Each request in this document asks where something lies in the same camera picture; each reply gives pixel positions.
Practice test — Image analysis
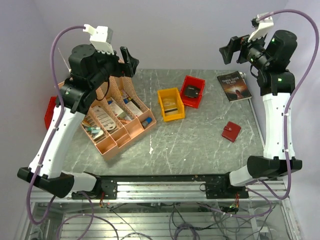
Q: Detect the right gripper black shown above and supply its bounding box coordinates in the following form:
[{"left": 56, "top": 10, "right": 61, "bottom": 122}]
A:
[{"left": 219, "top": 28, "right": 271, "bottom": 71}]

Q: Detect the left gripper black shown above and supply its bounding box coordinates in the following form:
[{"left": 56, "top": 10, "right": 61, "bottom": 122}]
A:
[{"left": 90, "top": 45, "right": 139, "bottom": 89}]

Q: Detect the black credit card stack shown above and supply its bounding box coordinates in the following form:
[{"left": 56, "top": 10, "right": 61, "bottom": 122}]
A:
[{"left": 183, "top": 85, "right": 201, "bottom": 98}]

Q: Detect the red card holder wallet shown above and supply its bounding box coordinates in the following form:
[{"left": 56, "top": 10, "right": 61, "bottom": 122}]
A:
[{"left": 221, "top": 121, "right": 242, "bottom": 143}]

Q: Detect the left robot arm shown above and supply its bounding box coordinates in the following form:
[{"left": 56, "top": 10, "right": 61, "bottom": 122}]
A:
[{"left": 17, "top": 44, "right": 139, "bottom": 199}]

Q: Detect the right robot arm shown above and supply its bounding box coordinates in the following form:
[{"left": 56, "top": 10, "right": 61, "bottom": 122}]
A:
[{"left": 219, "top": 30, "right": 303, "bottom": 198}]

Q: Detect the red bin with cards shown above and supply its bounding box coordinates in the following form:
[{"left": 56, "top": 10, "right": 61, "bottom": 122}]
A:
[{"left": 180, "top": 75, "right": 205, "bottom": 109}]

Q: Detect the dark paperback book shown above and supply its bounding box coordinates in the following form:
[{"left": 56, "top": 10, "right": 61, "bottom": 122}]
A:
[{"left": 217, "top": 71, "right": 252, "bottom": 102}]

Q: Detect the pink file organizer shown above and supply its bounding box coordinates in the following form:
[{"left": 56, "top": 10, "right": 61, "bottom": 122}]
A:
[{"left": 80, "top": 76, "right": 157, "bottom": 160}]

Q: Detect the blue capped tube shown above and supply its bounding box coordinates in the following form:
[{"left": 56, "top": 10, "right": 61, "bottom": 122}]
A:
[{"left": 141, "top": 117, "right": 153, "bottom": 129}]

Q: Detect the yellow plastic bin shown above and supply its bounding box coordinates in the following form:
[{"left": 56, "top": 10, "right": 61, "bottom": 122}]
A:
[{"left": 157, "top": 87, "right": 185, "bottom": 122}]

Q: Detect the red bin at left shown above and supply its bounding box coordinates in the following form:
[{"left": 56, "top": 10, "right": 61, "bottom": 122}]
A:
[{"left": 44, "top": 96, "right": 57, "bottom": 130}]

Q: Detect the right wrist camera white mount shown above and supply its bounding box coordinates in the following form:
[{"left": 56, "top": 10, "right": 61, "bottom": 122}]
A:
[{"left": 247, "top": 14, "right": 274, "bottom": 42}]

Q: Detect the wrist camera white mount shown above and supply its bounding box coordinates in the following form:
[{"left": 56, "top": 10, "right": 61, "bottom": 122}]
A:
[
  {"left": 247, "top": 14, "right": 274, "bottom": 42},
  {"left": 83, "top": 24, "right": 114, "bottom": 55}
]

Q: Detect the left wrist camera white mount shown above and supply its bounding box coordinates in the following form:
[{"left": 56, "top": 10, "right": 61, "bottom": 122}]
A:
[{"left": 83, "top": 24, "right": 114, "bottom": 55}]

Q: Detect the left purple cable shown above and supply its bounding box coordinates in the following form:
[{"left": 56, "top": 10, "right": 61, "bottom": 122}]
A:
[{"left": 26, "top": 25, "right": 118, "bottom": 240}]

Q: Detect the purple cable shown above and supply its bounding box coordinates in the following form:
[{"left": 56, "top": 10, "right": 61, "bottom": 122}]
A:
[
  {"left": 244, "top": 9, "right": 320, "bottom": 218},
  {"left": 26, "top": 25, "right": 118, "bottom": 240}
]

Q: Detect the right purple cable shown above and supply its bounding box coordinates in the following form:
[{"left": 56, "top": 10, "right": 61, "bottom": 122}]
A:
[{"left": 244, "top": 9, "right": 320, "bottom": 218}]

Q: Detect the aluminium mounting rail frame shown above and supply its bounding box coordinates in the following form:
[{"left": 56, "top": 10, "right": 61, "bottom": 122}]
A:
[{"left": 17, "top": 174, "right": 303, "bottom": 240}]

